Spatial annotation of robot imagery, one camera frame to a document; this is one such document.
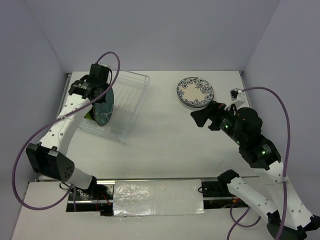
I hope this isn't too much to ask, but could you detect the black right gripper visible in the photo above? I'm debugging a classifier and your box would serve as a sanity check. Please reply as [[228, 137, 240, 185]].
[[189, 99, 244, 144]]

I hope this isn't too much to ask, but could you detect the blue white floral plate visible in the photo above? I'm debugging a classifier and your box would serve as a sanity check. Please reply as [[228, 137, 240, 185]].
[[176, 76, 215, 106]]

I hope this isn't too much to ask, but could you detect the dark green plate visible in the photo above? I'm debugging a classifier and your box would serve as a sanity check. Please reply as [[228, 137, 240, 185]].
[[92, 88, 115, 127]]

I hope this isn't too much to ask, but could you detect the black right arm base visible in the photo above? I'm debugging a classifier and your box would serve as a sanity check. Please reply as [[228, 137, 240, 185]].
[[198, 180, 247, 210]]

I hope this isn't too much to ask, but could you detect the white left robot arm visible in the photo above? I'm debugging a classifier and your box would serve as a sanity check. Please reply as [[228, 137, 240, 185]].
[[25, 63, 114, 200]]

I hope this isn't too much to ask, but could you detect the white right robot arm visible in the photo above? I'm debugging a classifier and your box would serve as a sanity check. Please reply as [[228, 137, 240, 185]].
[[190, 101, 320, 240]]

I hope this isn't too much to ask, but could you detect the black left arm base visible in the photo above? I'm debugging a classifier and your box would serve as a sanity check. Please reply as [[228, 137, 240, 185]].
[[65, 184, 115, 217]]

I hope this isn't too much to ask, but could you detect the lime green plate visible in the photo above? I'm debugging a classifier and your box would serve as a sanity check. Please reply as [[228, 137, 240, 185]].
[[85, 112, 94, 121]]

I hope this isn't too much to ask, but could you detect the silver foil sheet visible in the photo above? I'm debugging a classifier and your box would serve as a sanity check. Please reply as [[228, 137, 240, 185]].
[[112, 179, 205, 217]]

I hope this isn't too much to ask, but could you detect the clear wire dish rack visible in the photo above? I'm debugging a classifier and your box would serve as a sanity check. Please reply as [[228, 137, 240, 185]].
[[79, 70, 150, 142]]

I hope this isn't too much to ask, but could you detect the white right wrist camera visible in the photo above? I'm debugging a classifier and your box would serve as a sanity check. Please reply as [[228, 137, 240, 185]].
[[224, 88, 247, 111]]

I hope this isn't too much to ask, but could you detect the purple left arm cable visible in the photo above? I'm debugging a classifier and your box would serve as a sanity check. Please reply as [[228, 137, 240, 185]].
[[11, 51, 121, 210]]

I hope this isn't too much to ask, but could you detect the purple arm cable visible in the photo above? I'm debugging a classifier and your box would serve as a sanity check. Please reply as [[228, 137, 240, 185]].
[[11, 51, 121, 210], [226, 86, 291, 240]]

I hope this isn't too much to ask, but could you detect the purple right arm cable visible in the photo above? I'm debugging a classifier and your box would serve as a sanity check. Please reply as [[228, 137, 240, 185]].
[[226, 86, 291, 240]]

